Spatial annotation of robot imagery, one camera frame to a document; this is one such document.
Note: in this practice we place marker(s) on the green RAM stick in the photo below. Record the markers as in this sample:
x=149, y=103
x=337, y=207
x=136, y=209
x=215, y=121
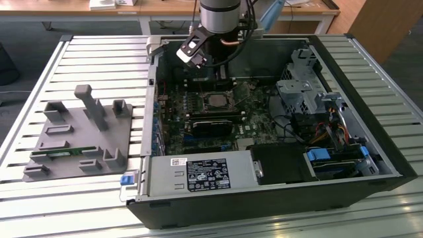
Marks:
x=77, y=150

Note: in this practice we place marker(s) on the black CPU socket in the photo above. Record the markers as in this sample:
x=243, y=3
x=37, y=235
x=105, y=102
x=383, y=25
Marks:
x=203, y=106

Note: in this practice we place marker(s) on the black RAM slot bank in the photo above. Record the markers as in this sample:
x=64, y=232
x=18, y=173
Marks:
x=205, y=85

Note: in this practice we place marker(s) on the white barcode sticker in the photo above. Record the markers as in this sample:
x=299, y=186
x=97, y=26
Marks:
x=177, y=161

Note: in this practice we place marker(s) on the blue case latch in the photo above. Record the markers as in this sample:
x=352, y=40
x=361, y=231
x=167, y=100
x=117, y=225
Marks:
x=127, y=180

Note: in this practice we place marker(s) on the grey parts rack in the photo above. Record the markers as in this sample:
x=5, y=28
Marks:
x=82, y=138

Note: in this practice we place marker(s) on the black graphics card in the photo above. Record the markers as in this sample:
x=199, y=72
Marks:
x=211, y=128

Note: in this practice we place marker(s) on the silver power supply unit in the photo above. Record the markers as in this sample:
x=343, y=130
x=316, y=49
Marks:
x=161, y=176

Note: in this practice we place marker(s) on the black power supply label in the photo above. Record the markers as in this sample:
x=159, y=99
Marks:
x=208, y=174

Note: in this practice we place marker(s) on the small silver heatsink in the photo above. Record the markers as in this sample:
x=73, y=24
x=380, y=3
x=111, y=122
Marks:
x=245, y=142

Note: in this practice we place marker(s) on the blue disk carrier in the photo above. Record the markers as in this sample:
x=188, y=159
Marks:
x=317, y=155

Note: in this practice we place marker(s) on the wooden desk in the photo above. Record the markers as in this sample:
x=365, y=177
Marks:
x=65, y=12

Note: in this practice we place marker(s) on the green motherboard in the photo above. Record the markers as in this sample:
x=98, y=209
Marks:
x=257, y=119

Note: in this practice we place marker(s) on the black open PC case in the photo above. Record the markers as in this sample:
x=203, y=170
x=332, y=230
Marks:
x=264, y=210

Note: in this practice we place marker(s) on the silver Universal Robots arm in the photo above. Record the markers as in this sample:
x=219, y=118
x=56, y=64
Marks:
x=219, y=15

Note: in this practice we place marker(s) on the silver metal disk bay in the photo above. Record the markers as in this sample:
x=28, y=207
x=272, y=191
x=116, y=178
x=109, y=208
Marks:
x=297, y=94

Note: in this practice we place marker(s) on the wooden cabinet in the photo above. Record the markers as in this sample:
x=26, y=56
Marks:
x=379, y=27

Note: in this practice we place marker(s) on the black plastic fan shroud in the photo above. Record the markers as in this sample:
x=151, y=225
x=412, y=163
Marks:
x=280, y=163

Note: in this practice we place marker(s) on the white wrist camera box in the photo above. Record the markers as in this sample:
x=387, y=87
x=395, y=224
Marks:
x=192, y=52

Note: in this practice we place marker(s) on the small blue plastic clip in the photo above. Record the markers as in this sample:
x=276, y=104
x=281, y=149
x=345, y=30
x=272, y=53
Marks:
x=364, y=151

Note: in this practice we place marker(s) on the white box with dark print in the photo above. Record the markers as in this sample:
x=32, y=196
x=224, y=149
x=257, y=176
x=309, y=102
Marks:
x=125, y=2

